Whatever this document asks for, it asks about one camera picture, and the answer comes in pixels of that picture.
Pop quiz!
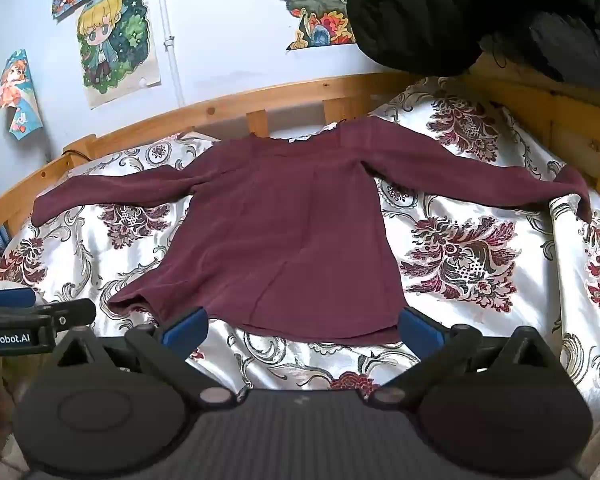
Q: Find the black cable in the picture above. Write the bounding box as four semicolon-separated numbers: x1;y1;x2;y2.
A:
60;141;100;165

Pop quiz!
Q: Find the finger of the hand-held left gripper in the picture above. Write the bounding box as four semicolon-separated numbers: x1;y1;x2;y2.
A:
0;287;43;310
0;299;97;332

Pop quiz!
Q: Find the maroon long-sleeve shirt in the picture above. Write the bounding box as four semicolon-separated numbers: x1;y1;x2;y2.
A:
32;115;593;348

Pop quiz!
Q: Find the small curled cartoon wall poster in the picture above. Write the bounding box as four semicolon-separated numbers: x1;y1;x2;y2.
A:
0;49;44;141

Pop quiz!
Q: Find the colourful landscape wall poster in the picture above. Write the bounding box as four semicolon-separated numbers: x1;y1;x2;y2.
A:
262;0;367;52

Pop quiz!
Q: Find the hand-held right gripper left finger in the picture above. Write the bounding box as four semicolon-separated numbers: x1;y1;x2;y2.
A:
54;306;238;411

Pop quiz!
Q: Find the blond cartoon figure wall poster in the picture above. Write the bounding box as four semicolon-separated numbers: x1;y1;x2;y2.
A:
77;0;163;109

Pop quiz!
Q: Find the white floral bedspread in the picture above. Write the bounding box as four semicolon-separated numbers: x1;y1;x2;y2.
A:
0;76;600;423

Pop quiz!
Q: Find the black cloth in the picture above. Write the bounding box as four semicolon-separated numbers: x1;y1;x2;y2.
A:
346;0;600;93

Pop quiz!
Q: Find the white wall pipe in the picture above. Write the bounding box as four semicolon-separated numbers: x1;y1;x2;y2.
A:
155;0;184;109

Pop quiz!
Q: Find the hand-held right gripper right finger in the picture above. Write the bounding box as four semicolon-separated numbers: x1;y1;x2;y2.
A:
367;306;556;409

